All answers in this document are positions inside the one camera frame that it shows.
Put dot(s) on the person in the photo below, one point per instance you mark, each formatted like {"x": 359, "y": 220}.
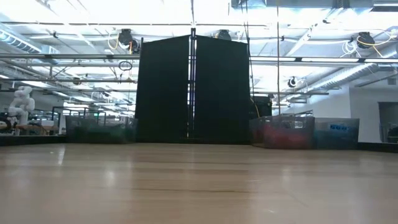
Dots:
{"x": 392, "y": 135}

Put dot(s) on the black equipment box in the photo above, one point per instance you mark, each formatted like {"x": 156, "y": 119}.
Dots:
{"x": 262, "y": 107}

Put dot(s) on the black aluminium table frame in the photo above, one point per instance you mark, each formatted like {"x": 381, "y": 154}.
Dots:
{"x": 31, "y": 140}

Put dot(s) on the clear grey plastic bin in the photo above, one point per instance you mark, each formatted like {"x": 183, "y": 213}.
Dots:
{"x": 348, "y": 137}
{"x": 102, "y": 127}
{"x": 280, "y": 124}

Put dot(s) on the grey horizontal ceiling rail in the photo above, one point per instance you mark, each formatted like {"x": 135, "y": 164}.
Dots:
{"x": 326, "y": 59}

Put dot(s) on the background wooden table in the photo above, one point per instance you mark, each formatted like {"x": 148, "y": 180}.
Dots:
{"x": 37, "y": 128}

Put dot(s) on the silver ceiling duct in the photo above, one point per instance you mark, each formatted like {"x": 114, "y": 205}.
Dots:
{"x": 357, "y": 74}

